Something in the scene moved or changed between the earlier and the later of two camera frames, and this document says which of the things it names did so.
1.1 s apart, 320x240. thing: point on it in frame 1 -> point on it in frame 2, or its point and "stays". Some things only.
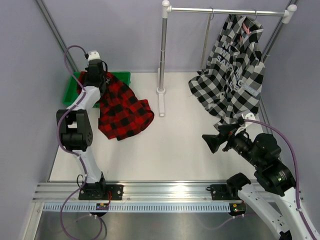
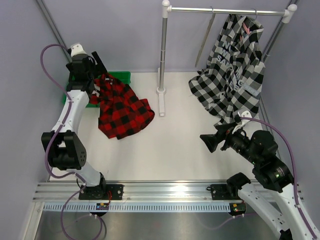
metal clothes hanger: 206,46 -> 210,22
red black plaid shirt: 122,114 stays
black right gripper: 214,141 stays
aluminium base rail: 170,192 stays
